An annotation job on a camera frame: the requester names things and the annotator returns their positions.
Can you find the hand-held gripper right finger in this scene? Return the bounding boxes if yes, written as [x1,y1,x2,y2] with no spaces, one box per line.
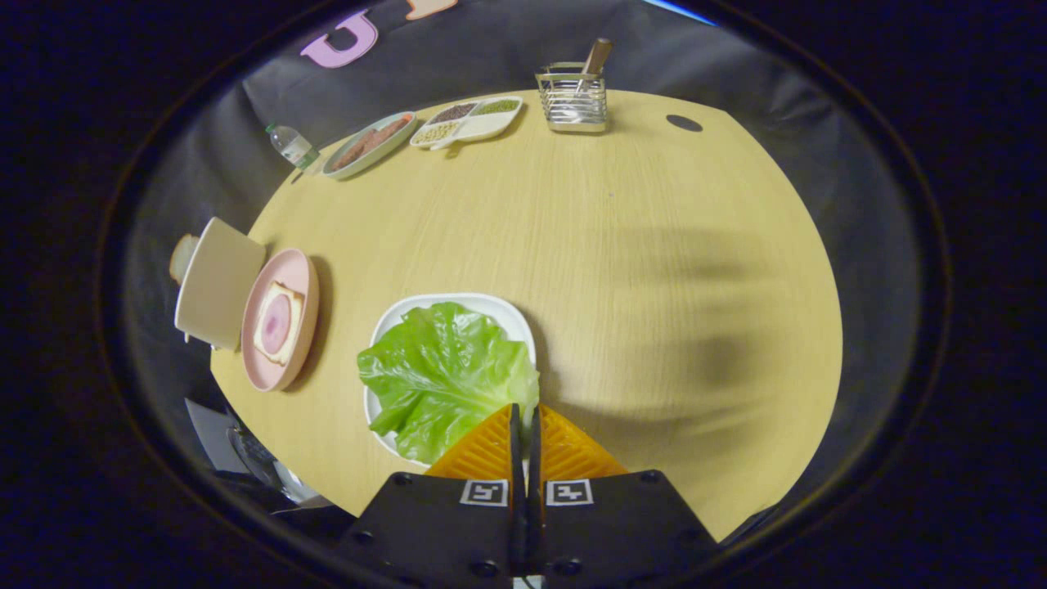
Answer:
[528,403,722,589]

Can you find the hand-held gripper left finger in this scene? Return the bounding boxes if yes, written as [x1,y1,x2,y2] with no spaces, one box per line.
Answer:
[331,403,526,589]

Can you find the green lettuce leaf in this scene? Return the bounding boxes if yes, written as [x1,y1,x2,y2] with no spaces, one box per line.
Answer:
[357,302,541,465]

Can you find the white square plate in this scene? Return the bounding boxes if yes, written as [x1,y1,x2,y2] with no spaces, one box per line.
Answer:
[364,293,538,469]

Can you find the pink round plate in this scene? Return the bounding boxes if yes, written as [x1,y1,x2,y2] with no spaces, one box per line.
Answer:
[241,248,320,393]

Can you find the bread slice with ham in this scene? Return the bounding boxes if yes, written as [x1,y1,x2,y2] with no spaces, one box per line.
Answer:
[253,281,305,366]

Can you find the cream toaster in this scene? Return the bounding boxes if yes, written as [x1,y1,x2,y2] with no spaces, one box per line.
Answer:
[169,217,267,351]

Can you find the pale green plate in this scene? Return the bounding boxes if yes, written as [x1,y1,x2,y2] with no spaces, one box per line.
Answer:
[322,111,417,181]

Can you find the brown meat patty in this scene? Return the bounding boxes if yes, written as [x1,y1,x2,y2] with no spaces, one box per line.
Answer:
[372,117,412,148]
[333,131,384,171]

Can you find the white divided seed dish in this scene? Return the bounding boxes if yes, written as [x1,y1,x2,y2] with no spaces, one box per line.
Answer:
[409,96,524,151]

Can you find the clear plastic water bottle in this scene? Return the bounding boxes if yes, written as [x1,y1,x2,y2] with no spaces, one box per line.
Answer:
[265,124,321,173]

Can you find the wooden utensil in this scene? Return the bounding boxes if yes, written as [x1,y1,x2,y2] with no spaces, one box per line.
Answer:
[577,38,613,91]

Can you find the black backdrop cloth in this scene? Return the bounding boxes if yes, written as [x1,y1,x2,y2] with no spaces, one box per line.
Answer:
[123,0,925,541]

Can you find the metal wire utensil holder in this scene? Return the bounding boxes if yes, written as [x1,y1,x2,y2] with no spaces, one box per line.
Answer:
[536,62,609,133]

